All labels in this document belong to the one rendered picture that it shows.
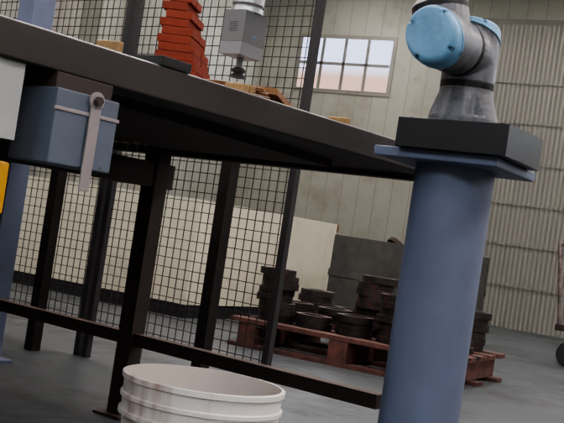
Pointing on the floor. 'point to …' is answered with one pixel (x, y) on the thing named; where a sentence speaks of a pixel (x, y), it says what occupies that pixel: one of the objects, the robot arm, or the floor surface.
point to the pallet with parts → (351, 327)
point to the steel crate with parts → (373, 267)
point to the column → (438, 281)
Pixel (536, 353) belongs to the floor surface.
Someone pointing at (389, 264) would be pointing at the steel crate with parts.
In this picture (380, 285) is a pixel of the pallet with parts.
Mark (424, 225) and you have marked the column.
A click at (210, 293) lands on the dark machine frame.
